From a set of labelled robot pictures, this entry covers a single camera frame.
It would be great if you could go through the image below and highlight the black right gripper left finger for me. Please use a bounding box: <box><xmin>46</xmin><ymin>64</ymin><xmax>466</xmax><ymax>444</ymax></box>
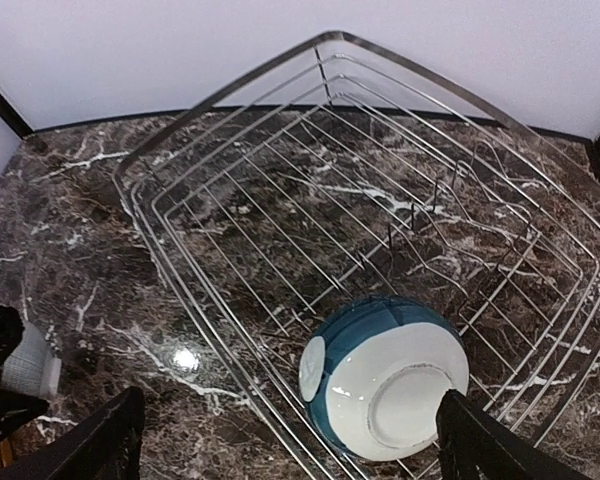
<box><xmin>0</xmin><ymin>387</ymin><xmax>145</xmax><ymax>480</ymax></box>

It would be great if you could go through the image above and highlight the black left corner post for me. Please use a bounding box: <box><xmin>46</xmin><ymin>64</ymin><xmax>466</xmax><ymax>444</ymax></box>
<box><xmin>0</xmin><ymin>93</ymin><xmax>34</xmax><ymax>138</ymax></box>

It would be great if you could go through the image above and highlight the pale green ribbed bowl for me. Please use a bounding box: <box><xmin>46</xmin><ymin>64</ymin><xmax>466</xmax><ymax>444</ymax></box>
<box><xmin>0</xmin><ymin>321</ymin><xmax>62</xmax><ymax>400</ymax></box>

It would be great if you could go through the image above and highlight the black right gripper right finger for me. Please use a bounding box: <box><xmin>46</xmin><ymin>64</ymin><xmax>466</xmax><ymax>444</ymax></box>
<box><xmin>437</xmin><ymin>392</ymin><xmax>575</xmax><ymax>479</ymax></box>

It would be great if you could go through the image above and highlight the metal wire dish rack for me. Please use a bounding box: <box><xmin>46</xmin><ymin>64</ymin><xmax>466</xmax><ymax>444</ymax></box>
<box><xmin>113</xmin><ymin>31</ymin><xmax>600</xmax><ymax>479</ymax></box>

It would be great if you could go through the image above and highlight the small white cup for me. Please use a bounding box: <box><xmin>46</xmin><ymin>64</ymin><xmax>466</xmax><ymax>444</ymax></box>
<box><xmin>298</xmin><ymin>336</ymin><xmax>326</xmax><ymax>402</ymax></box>

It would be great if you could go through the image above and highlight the white blue bowl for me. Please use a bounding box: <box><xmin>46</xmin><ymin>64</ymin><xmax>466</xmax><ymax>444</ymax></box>
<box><xmin>301</xmin><ymin>295</ymin><xmax>470</xmax><ymax>462</ymax></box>

